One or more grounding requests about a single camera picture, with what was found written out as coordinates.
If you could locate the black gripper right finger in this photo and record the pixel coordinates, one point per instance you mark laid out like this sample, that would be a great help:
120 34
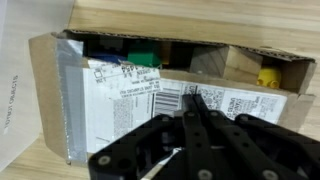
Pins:
249 148

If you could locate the brown cardboard box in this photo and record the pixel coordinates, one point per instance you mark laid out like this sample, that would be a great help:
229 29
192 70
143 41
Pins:
86 103

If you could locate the yellow round toy piece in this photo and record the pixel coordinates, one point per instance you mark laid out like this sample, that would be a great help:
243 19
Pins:
269 76

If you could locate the clear plastic bin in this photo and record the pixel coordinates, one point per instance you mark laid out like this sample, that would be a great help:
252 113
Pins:
21 20

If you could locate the green toy car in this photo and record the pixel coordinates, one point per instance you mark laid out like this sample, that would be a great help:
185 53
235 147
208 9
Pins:
144 53

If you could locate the blue toy brick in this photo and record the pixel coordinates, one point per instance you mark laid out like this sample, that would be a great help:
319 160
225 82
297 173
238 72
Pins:
108 57

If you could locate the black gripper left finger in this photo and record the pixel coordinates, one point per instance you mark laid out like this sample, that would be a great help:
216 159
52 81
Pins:
182 140

